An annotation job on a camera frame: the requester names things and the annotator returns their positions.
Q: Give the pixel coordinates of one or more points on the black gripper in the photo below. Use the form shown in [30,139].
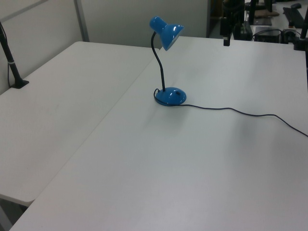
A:
[227,25]

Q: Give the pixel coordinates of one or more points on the blue gooseneck desk lamp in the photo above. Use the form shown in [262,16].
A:
[170,96]

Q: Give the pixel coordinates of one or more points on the black electronics box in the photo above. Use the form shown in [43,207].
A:
[267,34]

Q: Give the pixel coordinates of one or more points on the brown flat object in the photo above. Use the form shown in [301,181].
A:
[266,14]

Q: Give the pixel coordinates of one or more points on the black keyboard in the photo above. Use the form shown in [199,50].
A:
[294,14]

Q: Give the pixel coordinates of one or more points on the black pole with table clamp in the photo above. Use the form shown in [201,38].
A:
[12,68]

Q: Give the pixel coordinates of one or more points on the black camera stand with clamp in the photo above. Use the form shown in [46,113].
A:
[302,36]

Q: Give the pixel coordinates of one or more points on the grey metal partition post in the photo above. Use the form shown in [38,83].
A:
[81,21]

